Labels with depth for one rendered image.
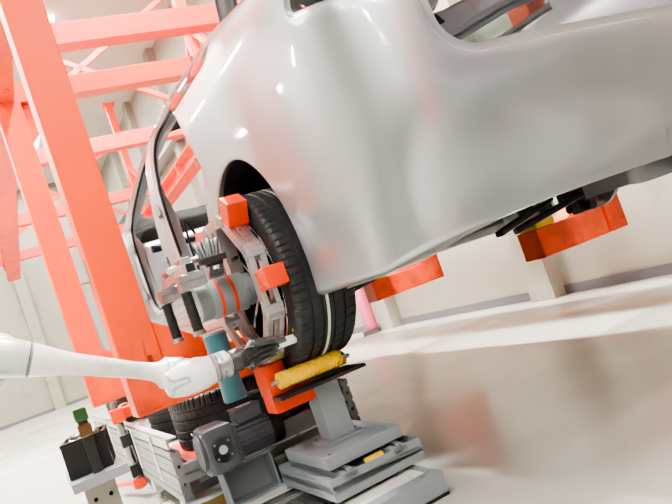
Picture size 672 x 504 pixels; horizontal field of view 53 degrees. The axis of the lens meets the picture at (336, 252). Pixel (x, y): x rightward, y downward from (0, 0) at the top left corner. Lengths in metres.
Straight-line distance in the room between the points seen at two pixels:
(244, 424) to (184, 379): 0.65
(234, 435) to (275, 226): 0.87
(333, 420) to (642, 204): 3.66
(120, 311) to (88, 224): 0.37
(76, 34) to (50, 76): 2.92
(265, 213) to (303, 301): 0.32
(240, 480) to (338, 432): 0.53
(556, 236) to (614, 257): 2.06
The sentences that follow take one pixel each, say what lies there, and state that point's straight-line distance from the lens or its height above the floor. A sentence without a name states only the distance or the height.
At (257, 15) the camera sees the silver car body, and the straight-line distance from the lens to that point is 2.06.
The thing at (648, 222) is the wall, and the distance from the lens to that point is 5.61.
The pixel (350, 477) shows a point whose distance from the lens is 2.32.
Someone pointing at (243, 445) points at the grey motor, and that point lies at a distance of 2.69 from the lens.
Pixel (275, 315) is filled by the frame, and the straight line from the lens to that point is 2.21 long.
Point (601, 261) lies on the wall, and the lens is 5.97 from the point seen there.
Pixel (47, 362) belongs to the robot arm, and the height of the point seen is 0.82.
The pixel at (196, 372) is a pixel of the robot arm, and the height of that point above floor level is 0.65.
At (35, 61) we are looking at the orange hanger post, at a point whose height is 2.00.
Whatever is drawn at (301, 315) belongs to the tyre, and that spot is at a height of 0.70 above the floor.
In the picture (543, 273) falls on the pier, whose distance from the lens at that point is 6.21.
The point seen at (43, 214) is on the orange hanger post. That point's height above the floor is 1.82.
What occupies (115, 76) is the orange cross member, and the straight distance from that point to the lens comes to 5.22.
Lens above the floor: 0.76
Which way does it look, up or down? 3 degrees up
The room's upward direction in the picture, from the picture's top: 19 degrees counter-clockwise
